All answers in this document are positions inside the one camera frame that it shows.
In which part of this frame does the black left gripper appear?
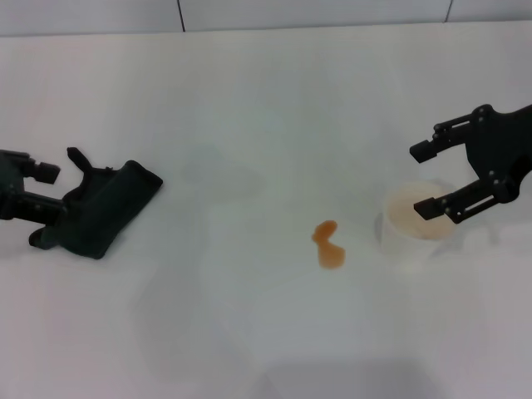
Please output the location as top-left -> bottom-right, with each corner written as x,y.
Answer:
0,150 -> 70,229

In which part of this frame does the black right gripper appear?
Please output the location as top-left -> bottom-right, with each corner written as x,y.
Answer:
408,103 -> 532,226

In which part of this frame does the dark blue rag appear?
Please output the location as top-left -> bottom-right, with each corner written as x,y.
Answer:
27,146 -> 164,261

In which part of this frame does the white paper cup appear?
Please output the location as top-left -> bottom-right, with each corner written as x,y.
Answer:
376,179 -> 458,271

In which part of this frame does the orange brown liquid stain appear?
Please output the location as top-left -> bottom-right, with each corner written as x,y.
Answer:
310,219 -> 347,271

